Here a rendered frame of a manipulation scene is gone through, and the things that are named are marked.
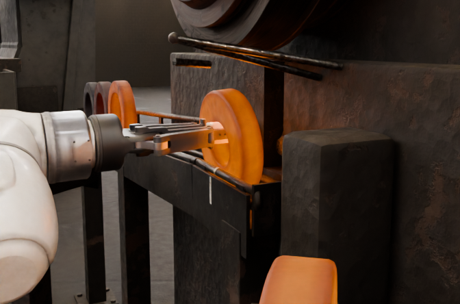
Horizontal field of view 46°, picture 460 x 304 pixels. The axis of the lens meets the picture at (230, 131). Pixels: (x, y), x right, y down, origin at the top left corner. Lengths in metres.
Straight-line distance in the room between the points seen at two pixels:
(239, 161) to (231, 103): 0.08
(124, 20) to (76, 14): 7.43
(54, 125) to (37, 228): 0.20
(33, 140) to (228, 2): 0.28
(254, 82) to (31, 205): 0.46
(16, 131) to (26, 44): 2.93
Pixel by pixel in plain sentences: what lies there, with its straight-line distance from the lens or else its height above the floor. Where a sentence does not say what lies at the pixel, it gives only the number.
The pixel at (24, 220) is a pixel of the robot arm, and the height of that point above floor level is 0.74.
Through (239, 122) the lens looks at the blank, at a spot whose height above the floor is 0.79.
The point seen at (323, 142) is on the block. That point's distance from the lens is 0.54.
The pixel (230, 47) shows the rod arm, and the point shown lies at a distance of 0.65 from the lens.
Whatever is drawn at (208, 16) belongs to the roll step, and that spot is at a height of 0.93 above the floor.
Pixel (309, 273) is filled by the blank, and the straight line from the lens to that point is 0.28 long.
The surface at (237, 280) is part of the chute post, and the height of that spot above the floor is 0.58.
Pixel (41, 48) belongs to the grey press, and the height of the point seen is 0.86.
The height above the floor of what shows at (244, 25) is 0.92.
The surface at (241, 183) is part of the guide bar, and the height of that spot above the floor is 0.71.
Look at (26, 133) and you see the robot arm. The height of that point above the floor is 0.79.
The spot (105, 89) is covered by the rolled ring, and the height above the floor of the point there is 0.76.
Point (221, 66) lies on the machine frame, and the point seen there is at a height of 0.85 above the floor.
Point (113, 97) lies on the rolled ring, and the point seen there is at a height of 0.75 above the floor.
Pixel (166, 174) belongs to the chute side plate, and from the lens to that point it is 0.98.
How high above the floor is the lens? 0.90
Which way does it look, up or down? 9 degrees down
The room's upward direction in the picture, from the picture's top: straight up
